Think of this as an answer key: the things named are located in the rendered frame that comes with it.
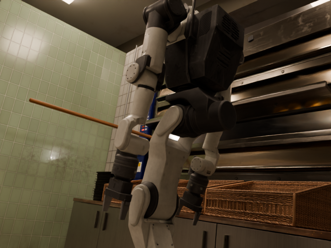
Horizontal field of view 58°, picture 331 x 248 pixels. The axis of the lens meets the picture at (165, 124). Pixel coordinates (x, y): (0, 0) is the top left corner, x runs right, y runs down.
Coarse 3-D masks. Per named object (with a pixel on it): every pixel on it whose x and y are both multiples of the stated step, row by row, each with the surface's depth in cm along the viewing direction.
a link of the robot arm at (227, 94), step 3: (231, 84) 143; (231, 87) 143; (228, 90) 140; (231, 90) 143; (216, 93) 141; (219, 93) 140; (222, 93) 139; (225, 93) 139; (228, 93) 140; (231, 93) 143; (216, 96) 139; (219, 96) 138; (222, 96) 138; (225, 96) 139; (228, 96) 140; (219, 99) 137; (222, 99) 138; (225, 99) 139; (228, 99) 139; (231, 102) 144
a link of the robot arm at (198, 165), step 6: (192, 162) 136; (198, 162) 134; (204, 162) 135; (210, 162) 139; (192, 168) 136; (198, 168) 134; (204, 168) 135; (210, 168) 138; (192, 174) 138; (198, 174) 136; (204, 174) 135; (210, 174) 139; (192, 180) 136; (198, 180) 135; (204, 180) 135
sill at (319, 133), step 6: (300, 132) 196; (306, 132) 193; (312, 132) 190; (318, 132) 187; (324, 132) 185; (330, 132) 182; (246, 138) 227; (252, 138) 223; (258, 138) 219; (264, 138) 216; (270, 138) 212; (276, 138) 208; (282, 138) 205; (288, 138) 202; (198, 144) 264; (222, 144) 243; (228, 144) 239
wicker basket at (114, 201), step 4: (136, 180) 291; (140, 180) 294; (180, 180) 256; (184, 180) 259; (104, 184) 268; (136, 184) 290; (104, 188) 267; (132, 188) 235; (112, 200) 252; (116, 200) 247; (120, 200) 243
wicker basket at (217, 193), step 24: (216, 192) 173; (240, 192) 160; (264, 192) 150; (288, 192) 140; (312, 192) 149; (216, 216) 167; (240, 216) 156; (264, 216) 147; (288, 216) 137; (312, 216) 146
